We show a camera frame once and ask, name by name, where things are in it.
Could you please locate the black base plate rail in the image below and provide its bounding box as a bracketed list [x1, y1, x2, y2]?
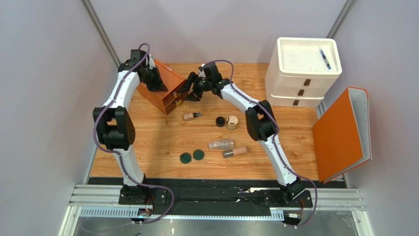
[118, 186, 314, 208]

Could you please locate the orange ring binder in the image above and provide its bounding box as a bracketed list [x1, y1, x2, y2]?
[313, 87, 372, 183]

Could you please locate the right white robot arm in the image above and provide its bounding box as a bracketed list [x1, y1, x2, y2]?
[177, 61, 305, 201]

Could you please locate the clear glitter bottle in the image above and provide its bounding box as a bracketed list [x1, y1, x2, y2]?
[208, 139, 235, 149]

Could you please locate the beige bottle grey cap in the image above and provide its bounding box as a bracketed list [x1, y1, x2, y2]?
[222, 147, 249, 158]

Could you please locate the white three-drawer cabinet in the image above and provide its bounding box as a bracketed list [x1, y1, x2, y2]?
[265, 37, 342, 108]

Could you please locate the black round jar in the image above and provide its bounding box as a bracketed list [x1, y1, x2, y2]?
[215, 117, 226, 127]

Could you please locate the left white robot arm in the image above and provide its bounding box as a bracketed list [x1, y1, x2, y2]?
[92, 48, 157, 202]

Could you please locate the green round compact right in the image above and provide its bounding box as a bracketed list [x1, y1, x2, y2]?
[193, 149, 205, 160]

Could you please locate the orange drawer box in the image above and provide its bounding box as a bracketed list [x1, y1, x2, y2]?
[137, 59, 187, 115]

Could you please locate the green round compact left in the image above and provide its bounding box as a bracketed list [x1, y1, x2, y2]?
[180, 152, 192, 164]

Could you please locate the blue pen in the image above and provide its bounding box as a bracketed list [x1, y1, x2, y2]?
[319, 48, 331, 70]

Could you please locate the gold lid cream jar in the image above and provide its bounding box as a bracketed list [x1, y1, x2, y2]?
[226, 116, 239, 130]

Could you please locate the green round compact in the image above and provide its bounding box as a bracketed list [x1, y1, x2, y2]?
[193, 149, 205, 160]
[180, 152, 192, 164]

